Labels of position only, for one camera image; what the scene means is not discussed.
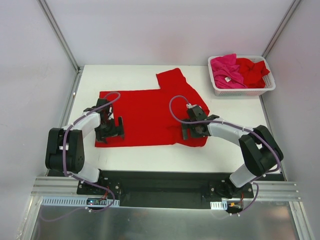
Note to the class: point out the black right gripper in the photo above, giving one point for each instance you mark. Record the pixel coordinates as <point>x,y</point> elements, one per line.
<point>185,131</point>

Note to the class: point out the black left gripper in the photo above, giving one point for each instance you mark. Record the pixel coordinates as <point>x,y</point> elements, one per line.
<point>119,127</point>

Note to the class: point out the red t shirt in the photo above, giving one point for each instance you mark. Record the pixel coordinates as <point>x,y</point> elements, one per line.
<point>252,73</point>
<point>149,116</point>

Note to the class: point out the white perforated plastic basket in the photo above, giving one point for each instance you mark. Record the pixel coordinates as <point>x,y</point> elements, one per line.
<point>268,79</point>

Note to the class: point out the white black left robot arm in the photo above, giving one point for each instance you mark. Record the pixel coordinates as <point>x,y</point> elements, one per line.
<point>65,151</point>

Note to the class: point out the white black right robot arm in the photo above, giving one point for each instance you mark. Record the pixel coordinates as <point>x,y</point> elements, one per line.
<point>259,149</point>

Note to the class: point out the pink t shirt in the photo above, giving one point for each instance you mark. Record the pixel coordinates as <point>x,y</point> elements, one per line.
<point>226,73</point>

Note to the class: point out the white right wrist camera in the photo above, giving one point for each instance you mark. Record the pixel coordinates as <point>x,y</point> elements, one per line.
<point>190,106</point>

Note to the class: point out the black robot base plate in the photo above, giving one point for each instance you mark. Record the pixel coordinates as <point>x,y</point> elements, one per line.
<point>179,190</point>

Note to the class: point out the right white cable duct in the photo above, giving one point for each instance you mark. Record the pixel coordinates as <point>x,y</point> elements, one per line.
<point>219,205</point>

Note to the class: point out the white cable duct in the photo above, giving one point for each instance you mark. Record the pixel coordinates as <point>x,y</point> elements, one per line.
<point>219,205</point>
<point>91,202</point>

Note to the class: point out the left white cable duct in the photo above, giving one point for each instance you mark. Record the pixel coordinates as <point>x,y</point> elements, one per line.
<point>91,202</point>

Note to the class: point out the left aluminium frame post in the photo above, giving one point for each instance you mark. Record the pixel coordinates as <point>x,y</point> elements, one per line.
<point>58,33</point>

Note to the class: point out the aluminium frame post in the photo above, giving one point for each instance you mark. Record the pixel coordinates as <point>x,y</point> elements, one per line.
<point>58,33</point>
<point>294,5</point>

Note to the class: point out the right aluminium frame post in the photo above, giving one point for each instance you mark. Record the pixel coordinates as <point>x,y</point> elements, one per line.
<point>294,5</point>

